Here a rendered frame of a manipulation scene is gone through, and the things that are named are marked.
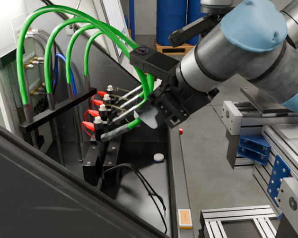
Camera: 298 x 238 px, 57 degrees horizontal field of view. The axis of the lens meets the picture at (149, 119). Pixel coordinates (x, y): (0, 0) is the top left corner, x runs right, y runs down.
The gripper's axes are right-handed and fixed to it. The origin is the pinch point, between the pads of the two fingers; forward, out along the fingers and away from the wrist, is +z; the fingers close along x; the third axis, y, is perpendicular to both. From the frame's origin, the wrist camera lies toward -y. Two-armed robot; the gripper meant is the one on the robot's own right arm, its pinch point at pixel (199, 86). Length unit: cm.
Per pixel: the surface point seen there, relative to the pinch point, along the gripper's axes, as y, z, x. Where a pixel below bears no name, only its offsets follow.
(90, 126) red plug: -31.1, 13.8, 1.4
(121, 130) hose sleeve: -20.1, 6.7, -12.3
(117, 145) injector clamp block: -24.3, 23.7, 6.0
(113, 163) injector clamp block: -24.3, 23.6, -3.3
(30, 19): -40.6, -17.5, -3.5
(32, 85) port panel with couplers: -56, 9, 23
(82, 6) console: -38, -16, 35
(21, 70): -47.1, -4.2, -0.5
